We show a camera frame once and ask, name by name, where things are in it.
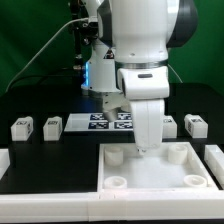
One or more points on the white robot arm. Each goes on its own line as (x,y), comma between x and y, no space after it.
(129,61)

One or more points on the white left fence bar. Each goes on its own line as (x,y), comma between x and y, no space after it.
(4,161)

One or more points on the white right fence bar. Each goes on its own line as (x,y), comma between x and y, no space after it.
(214,158)

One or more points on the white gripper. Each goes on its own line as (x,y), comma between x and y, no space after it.
(147,118)

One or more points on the white sheet with tags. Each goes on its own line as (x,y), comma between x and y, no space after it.
(83,122)

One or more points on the white front fence bar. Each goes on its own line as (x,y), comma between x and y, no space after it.
(166,205)

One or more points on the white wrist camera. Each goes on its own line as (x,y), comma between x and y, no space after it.
(144,84)

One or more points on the white fence bar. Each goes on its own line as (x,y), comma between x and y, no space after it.
(214,158)
(166,205)
(4,161)

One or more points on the white square tabletop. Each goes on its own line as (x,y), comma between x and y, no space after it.
(173,166)

